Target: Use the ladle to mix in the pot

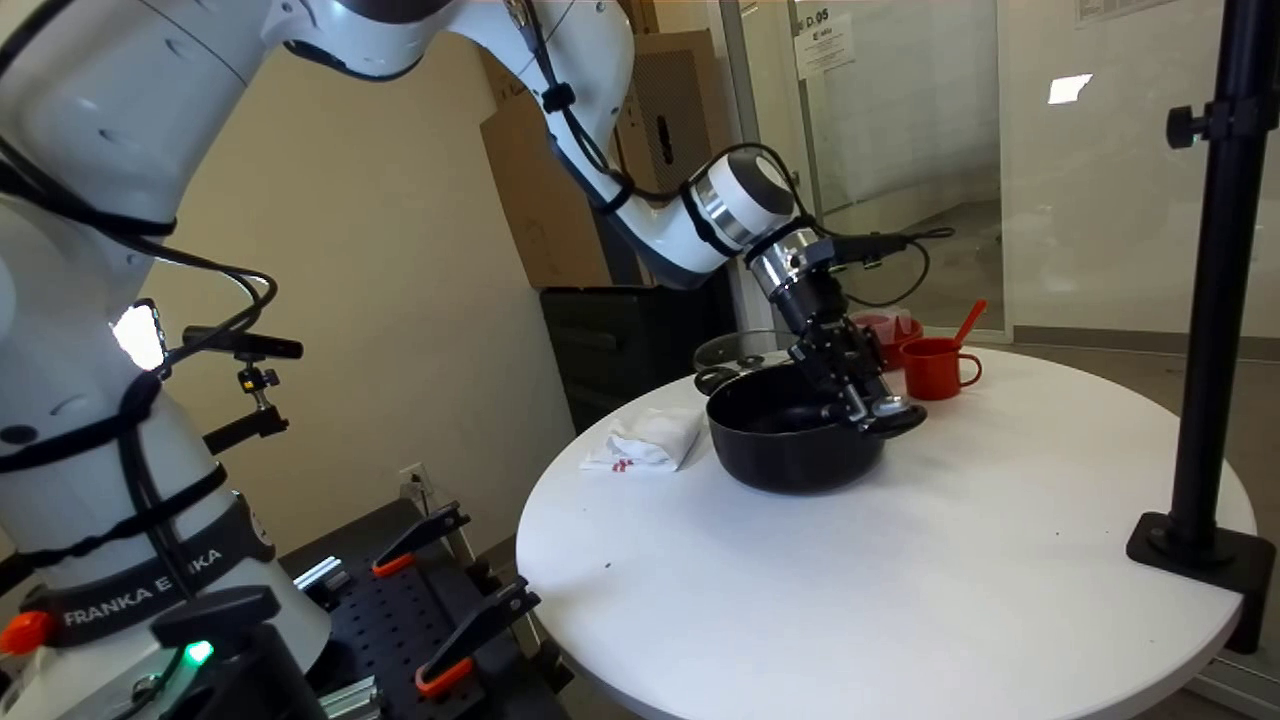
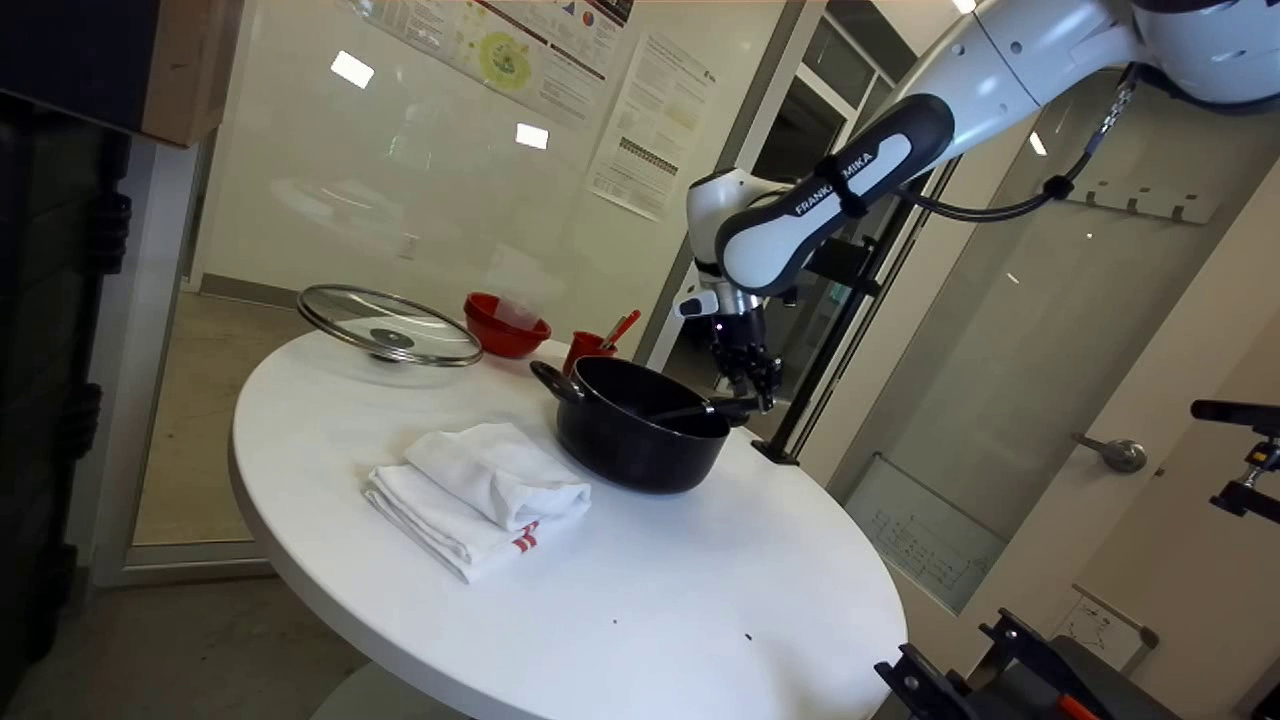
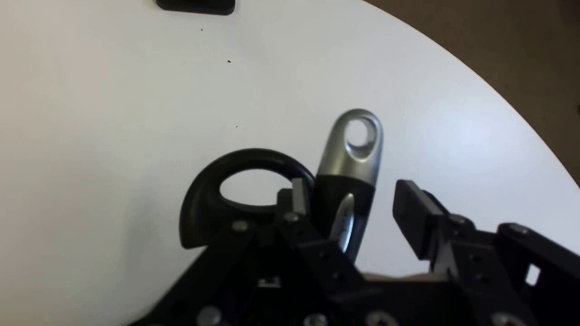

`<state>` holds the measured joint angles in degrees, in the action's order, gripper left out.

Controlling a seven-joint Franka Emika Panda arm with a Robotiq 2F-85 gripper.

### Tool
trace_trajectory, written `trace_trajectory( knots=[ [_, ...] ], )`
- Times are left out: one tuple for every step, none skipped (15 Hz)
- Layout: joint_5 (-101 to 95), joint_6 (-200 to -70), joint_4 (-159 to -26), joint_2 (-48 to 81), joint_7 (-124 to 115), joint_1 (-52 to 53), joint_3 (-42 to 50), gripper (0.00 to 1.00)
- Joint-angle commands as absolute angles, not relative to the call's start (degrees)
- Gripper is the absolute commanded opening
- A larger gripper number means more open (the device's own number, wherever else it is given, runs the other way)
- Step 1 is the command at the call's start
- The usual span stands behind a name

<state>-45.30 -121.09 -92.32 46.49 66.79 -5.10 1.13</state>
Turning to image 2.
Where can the black cooking pot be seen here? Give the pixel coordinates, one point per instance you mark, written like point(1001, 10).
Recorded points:
point(643, 446)

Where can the white towel with red mark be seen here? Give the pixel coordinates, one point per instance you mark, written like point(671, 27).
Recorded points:
point(442, 532)

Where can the red bowl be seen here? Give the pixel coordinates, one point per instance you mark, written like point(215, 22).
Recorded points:
point(506, 325)

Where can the large printed wall poster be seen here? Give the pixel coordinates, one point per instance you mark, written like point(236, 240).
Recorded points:
point(506, 62)

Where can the white paper notice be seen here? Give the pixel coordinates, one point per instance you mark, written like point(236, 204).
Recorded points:
point(655, 135)

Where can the red cup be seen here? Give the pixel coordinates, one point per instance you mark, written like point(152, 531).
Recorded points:
point(587, 350)

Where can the folded white towel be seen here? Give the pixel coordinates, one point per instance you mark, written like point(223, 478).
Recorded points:
point(493, 474)

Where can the black stereo camera bar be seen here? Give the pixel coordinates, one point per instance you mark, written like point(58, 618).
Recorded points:
point(846, 266)

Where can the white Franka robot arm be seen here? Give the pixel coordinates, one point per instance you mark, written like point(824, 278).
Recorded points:
point(1012, 67)

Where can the white wall plate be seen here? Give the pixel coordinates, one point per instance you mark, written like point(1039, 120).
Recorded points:
point(1107, 629)

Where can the black equipment rack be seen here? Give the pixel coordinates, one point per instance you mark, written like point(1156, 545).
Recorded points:
point(53, 400)

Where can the white coat hook rail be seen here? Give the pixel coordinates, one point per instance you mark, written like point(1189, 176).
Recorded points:
point(1160, 202)

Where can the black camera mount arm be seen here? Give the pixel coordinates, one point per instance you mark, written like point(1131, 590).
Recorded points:
point(1232, 415)

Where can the glass pot lid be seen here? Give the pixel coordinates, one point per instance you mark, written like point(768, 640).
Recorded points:
point(350, 315)

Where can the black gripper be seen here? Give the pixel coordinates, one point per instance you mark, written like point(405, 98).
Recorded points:
point(743, 337)

